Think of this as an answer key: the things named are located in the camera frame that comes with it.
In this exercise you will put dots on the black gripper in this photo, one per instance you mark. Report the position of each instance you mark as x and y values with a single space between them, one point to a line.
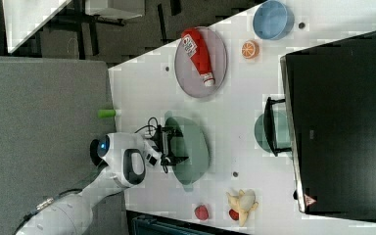
160 139

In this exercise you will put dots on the green oval strainer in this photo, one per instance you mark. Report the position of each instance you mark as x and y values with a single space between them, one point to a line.
193 145

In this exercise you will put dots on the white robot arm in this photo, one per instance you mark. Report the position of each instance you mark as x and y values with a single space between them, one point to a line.
123 159

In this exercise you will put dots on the red strawberry toy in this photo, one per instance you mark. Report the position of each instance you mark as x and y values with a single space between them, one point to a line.
201 212

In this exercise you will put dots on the grey round plate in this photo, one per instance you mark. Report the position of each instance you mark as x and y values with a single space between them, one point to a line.
186 74

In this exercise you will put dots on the green cylinder peg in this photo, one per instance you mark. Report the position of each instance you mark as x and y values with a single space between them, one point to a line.
109 113

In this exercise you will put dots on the peeled banana toy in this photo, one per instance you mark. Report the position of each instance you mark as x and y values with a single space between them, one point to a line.
244 203

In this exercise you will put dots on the small red fruit toy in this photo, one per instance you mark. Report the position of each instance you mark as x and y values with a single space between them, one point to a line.
234 215

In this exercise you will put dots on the red ketchup bottle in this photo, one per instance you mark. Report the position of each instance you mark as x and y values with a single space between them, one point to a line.
196 49

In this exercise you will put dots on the green mug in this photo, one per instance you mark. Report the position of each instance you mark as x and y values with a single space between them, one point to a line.
281 132

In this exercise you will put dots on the orange slice toy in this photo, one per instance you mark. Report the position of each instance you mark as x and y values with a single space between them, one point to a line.
250 49

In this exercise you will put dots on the grey partition panel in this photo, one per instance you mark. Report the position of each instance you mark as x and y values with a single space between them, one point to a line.
48 118

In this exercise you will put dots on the blue bowl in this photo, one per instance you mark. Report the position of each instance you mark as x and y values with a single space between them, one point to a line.
273 20

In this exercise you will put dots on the black toaster oven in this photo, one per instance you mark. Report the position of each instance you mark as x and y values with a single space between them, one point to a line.
330 101

